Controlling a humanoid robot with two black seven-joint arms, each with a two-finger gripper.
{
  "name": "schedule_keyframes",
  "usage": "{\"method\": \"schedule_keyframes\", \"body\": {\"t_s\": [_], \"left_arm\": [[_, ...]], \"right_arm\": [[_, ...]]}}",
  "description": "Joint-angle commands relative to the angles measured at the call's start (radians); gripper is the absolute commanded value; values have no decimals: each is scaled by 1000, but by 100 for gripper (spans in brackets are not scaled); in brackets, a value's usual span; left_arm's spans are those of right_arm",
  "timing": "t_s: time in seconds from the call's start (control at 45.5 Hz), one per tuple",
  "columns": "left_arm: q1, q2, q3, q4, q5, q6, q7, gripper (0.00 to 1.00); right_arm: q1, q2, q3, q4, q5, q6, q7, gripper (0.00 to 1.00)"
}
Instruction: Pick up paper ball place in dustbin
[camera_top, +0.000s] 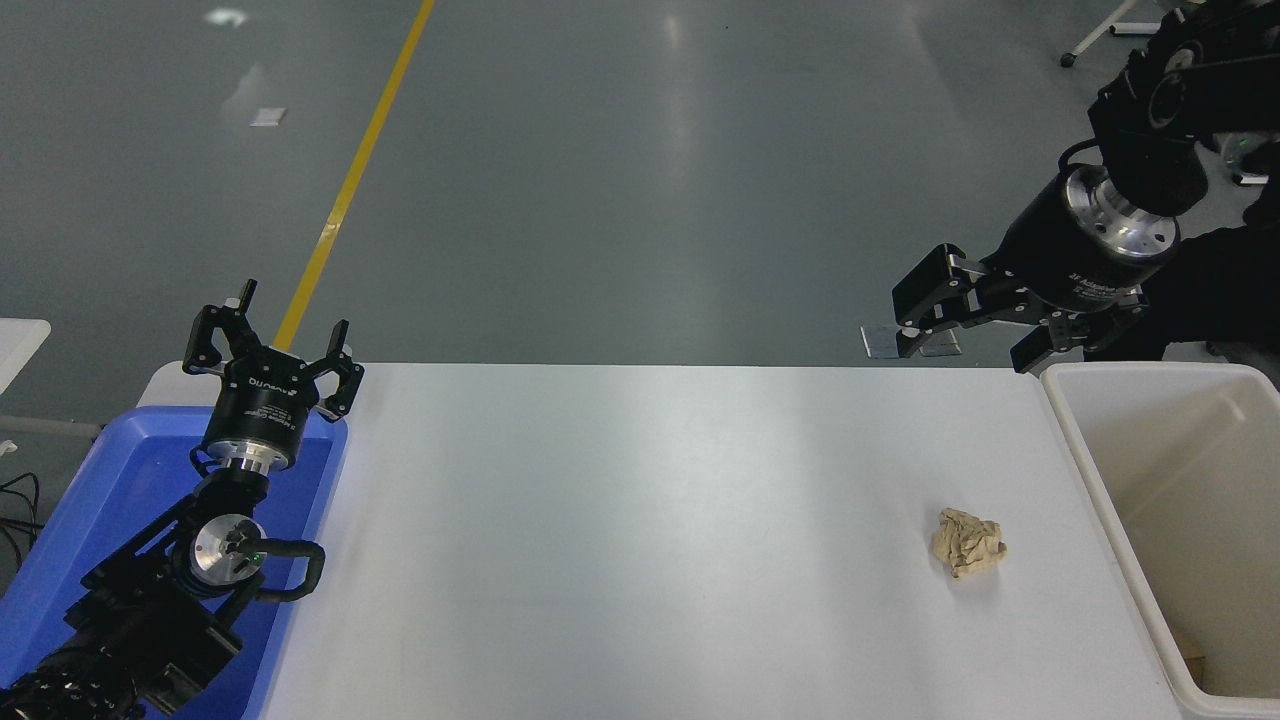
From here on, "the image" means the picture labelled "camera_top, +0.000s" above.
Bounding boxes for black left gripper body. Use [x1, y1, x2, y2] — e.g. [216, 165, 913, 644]
[203, 350, 322, 465]

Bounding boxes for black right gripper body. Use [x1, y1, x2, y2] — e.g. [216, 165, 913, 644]
[995, 176, 1175, 314]

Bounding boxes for tan paper ball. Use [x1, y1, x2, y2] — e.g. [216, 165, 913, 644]
[932, 507, 1008, 581]

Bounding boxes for blue plastic tray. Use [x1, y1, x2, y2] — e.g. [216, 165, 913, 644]
[0, 405, 349, 720]

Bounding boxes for large pale plastic bin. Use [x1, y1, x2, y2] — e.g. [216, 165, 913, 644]
[1040, 362, 1280, 719]

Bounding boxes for white side table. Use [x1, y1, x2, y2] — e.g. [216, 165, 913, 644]
[0, 318, 106, 441]

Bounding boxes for white wheeled chair base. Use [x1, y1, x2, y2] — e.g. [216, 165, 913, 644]
[1060, 0, 1163, 68]

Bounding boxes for black floor cables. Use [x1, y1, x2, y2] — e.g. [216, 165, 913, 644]
[0, 472, 43, 571]

